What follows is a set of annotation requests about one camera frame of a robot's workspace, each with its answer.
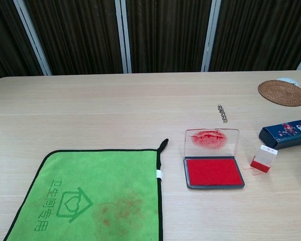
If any red ink pad case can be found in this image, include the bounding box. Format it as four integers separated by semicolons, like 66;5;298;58
183;129;245;190

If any white and red stamp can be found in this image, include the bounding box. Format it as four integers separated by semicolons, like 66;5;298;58
250;145;279;174

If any green microfiber cleaning cloth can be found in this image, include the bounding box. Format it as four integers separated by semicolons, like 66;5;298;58
4;138;169;241

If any round woven rattan coaster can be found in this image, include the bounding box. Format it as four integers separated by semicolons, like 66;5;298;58
257;79;301;107

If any dark blue printed box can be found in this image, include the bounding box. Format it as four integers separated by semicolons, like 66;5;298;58
258;117;301;150

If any white round disc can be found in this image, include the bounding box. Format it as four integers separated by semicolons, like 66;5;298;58
276;77;300;87

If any string of metal beads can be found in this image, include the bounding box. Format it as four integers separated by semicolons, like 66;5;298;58
217;103;229;124

